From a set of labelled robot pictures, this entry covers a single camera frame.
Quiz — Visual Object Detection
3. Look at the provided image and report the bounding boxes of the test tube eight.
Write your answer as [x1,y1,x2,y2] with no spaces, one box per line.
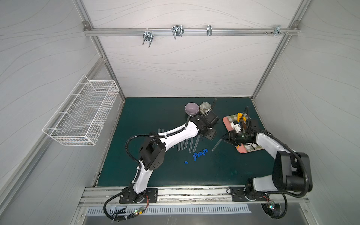
[188,138,194,153]

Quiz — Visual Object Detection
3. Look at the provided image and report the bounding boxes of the test tube nine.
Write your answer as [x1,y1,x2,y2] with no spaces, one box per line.
[193,136,201,152]

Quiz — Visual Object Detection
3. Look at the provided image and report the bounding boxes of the test tube six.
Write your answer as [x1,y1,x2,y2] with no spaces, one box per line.
[184,139,189,150]

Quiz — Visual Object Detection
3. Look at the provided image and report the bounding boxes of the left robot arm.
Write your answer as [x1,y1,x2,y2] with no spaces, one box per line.
[116,111,219,203]

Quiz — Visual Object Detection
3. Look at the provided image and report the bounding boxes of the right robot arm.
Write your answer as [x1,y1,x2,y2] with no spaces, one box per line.
[222,116,313,201]

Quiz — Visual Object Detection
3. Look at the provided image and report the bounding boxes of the test tube ten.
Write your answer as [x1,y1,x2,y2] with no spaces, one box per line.
[211,139,223,152]

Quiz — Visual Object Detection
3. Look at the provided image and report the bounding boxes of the pink tray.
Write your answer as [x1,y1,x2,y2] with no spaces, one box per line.
[223,113,265,154]

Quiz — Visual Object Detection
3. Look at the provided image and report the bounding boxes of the checked cloth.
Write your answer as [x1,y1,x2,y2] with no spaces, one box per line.
[226,113,263,152]

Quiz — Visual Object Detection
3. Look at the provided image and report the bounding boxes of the grey ribbed mug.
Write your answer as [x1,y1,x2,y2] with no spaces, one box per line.
[199,102,212,115]

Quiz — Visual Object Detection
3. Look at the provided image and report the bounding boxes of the purple bowl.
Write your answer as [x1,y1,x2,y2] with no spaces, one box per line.
[185,103,200,116]

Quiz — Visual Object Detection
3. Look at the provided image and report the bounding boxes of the yellow tongs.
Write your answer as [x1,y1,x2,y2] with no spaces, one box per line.
[237,113,247,123]

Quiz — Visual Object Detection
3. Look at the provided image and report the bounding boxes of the green table mat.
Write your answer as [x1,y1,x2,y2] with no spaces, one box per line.
[97,97,274,187]

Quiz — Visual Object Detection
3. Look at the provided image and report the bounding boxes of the metal clamp three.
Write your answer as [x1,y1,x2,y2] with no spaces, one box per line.
[207,25,212,37]

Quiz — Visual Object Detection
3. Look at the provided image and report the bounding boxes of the metal clamp two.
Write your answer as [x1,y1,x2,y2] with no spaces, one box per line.
[171,25,184,39]

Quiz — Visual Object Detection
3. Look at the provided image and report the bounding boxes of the metal clamp one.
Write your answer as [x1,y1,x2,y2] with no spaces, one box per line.
[142,31,154,48]

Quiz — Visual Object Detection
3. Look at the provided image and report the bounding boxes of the metal clamp four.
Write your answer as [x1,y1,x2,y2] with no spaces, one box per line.
[264,25,290,36]

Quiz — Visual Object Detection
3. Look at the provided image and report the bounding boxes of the aluminium cross bar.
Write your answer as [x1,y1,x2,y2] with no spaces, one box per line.
[84,27,301,37]

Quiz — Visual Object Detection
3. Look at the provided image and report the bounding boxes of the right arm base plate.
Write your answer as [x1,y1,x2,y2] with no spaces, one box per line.
[226,186,270,202]

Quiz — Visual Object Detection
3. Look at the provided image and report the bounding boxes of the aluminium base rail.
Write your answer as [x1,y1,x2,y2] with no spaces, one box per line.
[78,184,309,207]

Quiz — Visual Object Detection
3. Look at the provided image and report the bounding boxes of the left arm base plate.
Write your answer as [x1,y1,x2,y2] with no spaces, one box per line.
[119,187,158,204]

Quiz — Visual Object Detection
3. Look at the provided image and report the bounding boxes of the white wire basket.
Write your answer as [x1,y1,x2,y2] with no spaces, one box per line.
[42,75,120,146]

